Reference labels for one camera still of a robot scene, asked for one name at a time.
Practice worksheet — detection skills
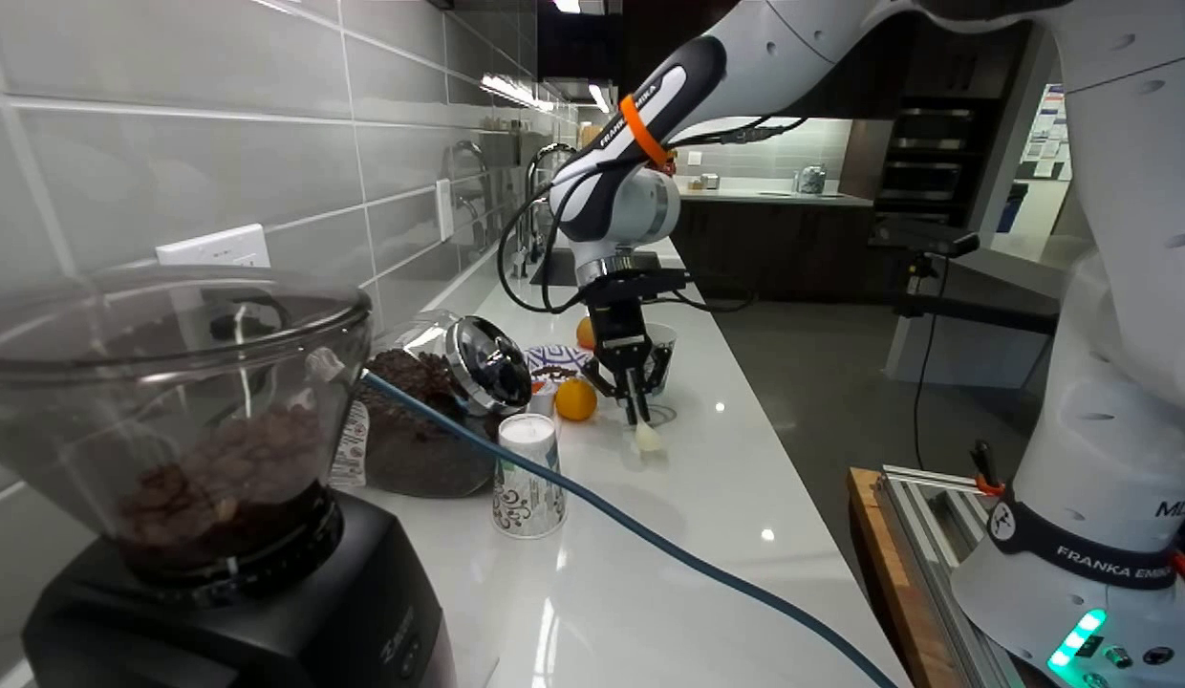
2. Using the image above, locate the orange strap on arm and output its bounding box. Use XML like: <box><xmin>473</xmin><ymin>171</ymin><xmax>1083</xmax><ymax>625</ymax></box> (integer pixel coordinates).
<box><xmin>617</xmin><ymin>93</ymin><xmax>682</xmax><ymax>176</ymax></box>

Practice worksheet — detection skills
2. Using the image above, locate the small orange fruit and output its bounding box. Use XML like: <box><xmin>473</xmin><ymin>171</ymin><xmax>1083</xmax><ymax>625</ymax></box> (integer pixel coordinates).
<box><xmin>552</xmin><ymin>376</ymin><xmax>604</xmax><ymax>427</ymax></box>

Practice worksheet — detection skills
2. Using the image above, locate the paper cup with dotted print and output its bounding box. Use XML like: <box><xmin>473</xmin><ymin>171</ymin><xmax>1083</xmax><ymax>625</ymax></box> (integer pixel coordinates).
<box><xmin>488</xmin><ymin>411</ymin><xmax>570</xmax><ymax>537</ymax></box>

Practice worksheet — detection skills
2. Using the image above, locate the black camera tripod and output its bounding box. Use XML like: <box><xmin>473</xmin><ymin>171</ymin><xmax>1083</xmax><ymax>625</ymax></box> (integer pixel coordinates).
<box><xmin>892</xmin><ymin>230</ymin><xmax>1055</xmax><ymax>472</ymax></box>

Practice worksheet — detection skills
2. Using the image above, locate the black coffee grinder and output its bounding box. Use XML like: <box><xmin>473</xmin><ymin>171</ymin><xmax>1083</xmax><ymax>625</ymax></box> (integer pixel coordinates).
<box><xmin>0</xmin><ymin>265</ymin><xmax>459</xmax><ymax>688</ymax></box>

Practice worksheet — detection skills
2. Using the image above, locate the white wall outlet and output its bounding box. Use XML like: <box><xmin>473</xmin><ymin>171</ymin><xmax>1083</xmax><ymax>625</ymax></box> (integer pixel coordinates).
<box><xmin>432</xmin><ymin>176</ymin><xmax>459</xmax><ymax>244</ymax></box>
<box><xmin>152</xmin><ymin>222</ymin><xmax>274</xmax><ymax>271</ymax></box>

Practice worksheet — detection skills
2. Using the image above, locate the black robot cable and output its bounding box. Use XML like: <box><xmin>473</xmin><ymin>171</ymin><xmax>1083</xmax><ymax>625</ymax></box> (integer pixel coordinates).
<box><xmin>494</xmin><ymin>113</ymin><xmax>813</xmax><ymax>318</ymax></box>

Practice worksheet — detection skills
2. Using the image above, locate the round metal canister lid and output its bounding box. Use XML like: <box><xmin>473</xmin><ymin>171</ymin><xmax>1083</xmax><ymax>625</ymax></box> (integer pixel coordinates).
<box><xmin>438</xmin><ymin>313</ymin><xmax>536</xmax><ymax>412</ymax></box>

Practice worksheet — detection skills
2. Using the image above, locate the metal coffee canister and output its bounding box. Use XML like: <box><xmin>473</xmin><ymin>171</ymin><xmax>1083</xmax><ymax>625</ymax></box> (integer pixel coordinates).
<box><xmin>361</xmin><ymin>348</ymin><xmax>502</xmax><ymax>501</ymax></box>

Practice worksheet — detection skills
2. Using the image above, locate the blue cable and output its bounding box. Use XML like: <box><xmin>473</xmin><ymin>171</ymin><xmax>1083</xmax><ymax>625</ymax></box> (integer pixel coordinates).
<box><xmin>355</xmin><ymin>362</ymin><xmax>903</xmax><ymax>688</ymax></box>

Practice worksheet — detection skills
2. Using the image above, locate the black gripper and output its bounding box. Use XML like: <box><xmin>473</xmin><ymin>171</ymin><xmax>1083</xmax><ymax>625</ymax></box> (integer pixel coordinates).
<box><xmin>577</xmin><ymin>265</ymin><xmax>660</xmax><ymax>432</ymax></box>

